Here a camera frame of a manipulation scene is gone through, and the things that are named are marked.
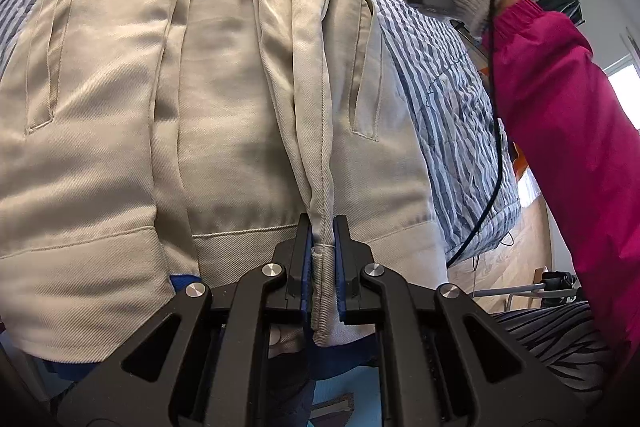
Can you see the window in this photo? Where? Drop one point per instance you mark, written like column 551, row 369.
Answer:
column 625, row 92

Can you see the person's right forearm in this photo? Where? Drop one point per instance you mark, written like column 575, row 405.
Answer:
column 565, row 132

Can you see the orange furniture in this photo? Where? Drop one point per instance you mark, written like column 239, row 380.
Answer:
column 521, row 164

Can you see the beige and blue work jacket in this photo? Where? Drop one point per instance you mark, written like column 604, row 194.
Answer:
column 225, row 107

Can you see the person's zebra striped pants leg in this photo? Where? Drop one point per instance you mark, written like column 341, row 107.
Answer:
column 560, row 337

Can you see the grey striped quilted blanket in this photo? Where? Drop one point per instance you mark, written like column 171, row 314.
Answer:
column 450, row 107

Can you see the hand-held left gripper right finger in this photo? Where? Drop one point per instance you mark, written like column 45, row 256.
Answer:
column 341, row 267

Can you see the grey metal floor stand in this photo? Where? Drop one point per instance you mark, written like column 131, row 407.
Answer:
column 555, row 281

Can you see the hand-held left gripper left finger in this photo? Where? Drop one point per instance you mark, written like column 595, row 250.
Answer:
column 306, row 267

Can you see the dark hanging clothes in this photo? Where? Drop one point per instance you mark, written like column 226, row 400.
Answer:
column 567, row 4

